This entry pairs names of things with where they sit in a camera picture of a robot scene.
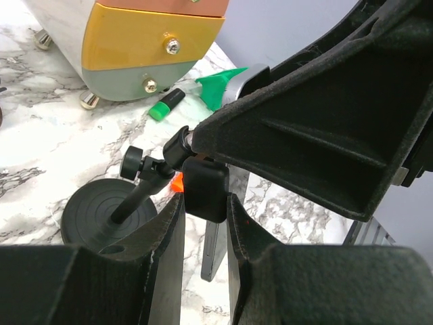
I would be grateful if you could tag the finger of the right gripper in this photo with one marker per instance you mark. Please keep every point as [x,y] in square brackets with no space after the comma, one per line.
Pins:
[340,117]

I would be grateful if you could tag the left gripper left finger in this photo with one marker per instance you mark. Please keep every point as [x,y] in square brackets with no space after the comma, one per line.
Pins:
[137,280]

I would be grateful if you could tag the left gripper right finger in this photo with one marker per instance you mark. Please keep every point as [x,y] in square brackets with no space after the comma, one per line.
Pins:
[274,283]

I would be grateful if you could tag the black smartphone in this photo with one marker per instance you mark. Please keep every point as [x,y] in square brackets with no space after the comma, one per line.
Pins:
[231,179]

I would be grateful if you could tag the black phone stand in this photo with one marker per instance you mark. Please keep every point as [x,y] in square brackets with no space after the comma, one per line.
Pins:
[105,211]

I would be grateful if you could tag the orange highlighter marker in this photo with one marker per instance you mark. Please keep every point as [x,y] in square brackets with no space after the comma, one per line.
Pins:
[177,183]

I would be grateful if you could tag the green plastic bin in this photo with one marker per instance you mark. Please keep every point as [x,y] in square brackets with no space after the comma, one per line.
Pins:
[214,86]

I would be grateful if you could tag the green highlighter marker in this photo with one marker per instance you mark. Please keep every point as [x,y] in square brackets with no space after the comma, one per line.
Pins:
[164,106]

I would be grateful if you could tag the cream drawer cabinet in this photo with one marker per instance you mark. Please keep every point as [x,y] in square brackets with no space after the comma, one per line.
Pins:
[128,50]

